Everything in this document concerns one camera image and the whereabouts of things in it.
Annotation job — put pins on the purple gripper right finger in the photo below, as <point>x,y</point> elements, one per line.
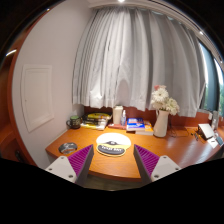
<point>152,167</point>

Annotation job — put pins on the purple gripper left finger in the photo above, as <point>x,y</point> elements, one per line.
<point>75,167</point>

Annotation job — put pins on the round metal ashtray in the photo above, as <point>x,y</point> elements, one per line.
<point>67,148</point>

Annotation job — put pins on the book under blue box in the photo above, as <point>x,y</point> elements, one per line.
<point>148,129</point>

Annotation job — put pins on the white ceramic vase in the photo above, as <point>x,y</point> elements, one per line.
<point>160,127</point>

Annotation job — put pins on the dark green mug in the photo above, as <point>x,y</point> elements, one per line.
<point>74,122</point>

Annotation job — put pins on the blue white box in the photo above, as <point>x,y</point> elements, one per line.
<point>135,124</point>

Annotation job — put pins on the stack of books yellow cover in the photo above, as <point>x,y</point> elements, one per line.
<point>96,121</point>

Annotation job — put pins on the small clear sanitizer bottle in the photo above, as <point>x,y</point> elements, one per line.
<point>123,118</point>

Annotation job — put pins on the white paper cup stack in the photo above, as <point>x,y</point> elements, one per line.
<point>117,113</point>

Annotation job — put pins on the white desk device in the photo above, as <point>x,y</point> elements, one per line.
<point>206,131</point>

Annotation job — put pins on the white and pink flowers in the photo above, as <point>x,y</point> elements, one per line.
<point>162,101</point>

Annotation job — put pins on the white sheer curtain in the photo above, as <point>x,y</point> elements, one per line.
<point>125,52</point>

